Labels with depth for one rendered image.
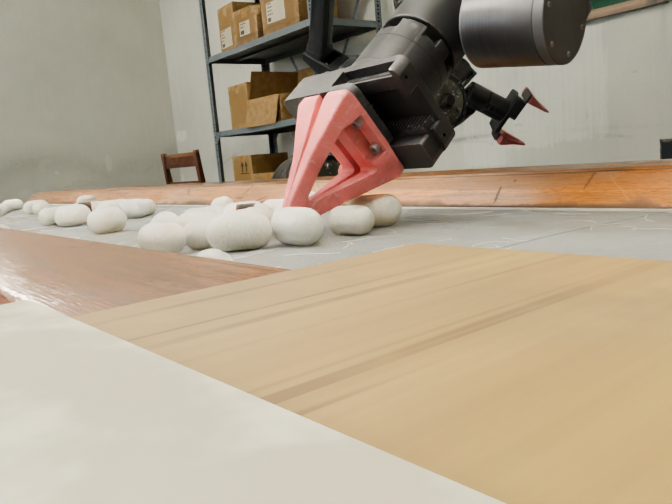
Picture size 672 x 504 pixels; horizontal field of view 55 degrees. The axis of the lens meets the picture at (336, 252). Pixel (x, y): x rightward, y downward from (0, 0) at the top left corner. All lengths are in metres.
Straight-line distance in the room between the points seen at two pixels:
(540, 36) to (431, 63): 0.07
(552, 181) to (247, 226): 0.22
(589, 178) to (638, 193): 0.04
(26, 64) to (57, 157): 0.69
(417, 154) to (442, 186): 0.14
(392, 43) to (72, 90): 5.03
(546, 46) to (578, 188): 0.10
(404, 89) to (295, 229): 0.10
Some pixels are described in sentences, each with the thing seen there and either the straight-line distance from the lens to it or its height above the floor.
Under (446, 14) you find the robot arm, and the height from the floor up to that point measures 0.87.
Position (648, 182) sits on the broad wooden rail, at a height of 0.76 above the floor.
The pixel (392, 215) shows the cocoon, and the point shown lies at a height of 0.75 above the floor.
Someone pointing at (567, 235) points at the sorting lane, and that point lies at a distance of 0.34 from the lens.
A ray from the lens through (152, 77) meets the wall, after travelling 5.64.
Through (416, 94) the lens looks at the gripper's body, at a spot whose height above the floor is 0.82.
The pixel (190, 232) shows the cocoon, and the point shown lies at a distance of 0.39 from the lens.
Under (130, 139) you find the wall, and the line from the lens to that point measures 5.50.
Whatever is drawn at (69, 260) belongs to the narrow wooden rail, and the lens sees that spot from 0.20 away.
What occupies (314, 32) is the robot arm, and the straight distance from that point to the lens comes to 1.83.
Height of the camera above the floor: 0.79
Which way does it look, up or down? 8 degrees down
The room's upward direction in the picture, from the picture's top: 5 degrees counter-clockwise
